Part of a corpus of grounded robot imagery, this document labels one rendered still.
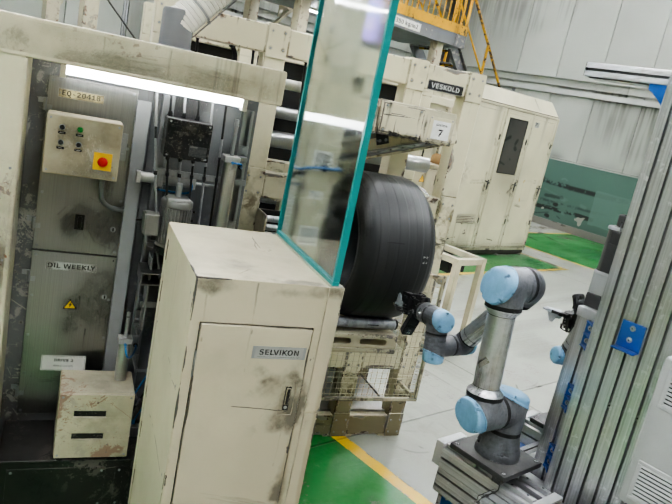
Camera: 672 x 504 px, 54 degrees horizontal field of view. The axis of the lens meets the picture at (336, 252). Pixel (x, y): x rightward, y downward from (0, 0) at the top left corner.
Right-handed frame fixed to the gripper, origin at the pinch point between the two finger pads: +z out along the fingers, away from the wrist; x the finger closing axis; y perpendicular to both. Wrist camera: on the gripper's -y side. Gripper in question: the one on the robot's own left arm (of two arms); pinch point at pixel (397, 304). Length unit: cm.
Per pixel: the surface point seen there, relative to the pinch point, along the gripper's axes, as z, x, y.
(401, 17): 679, -307, 291
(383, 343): 13.7, -3.9, -19.4
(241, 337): -60, 77, 1
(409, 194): 6.0, -0.5, 42.5
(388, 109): 35, 0, 76
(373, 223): -0.6, 16.1, 30.0
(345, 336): 10.9, 14.9, -16.5
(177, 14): 34, 91, 94
